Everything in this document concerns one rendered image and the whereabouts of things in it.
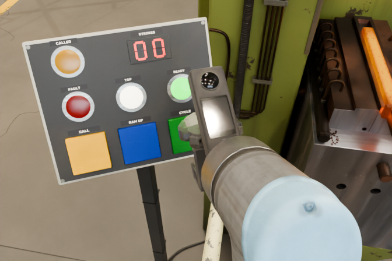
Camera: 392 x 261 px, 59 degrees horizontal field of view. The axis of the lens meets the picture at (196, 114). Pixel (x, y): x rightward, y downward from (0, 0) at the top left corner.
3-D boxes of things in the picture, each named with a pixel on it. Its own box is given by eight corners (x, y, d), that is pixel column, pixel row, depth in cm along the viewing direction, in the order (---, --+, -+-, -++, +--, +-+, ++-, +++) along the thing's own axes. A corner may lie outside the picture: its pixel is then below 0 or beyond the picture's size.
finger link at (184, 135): (174, 130, 56) (185, 148, 47) (173, 121, 55) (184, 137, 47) (203, 124, 56) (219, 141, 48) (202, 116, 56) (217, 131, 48)
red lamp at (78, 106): (89, 122, 66) (84, 105, 62) (66, 119, 66) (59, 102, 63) (95, 110, 68) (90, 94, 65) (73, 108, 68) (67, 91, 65)
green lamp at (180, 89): (191, 102, 69) (191, 86, 66) (168, 100, 70) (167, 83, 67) (194, 92, 71) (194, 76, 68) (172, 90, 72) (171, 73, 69)
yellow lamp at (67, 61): (79, 77, 63) (73, 58, 60) (55, 75, 64) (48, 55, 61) (86, 67, 65) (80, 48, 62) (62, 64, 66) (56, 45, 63)
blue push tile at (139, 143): (161, 157, 71) (155, 122, 69) (124, 165, 69) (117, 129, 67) (160, 154, 73) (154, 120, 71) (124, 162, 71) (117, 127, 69)
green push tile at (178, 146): (208, 147, 73) (204, 113, 71) (173, 154, 71) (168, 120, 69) (206, 144, 74) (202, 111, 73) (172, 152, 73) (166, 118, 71)
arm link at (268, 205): (259, 337, 25) (254, 216, 23) (212, 239, 37) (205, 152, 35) (370, 305, 27) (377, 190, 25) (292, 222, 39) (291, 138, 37)
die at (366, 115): (413, 137, 83) (430, 112, 77) (326, 127, 85) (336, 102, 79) (378, 42, 112) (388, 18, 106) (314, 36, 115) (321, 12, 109)
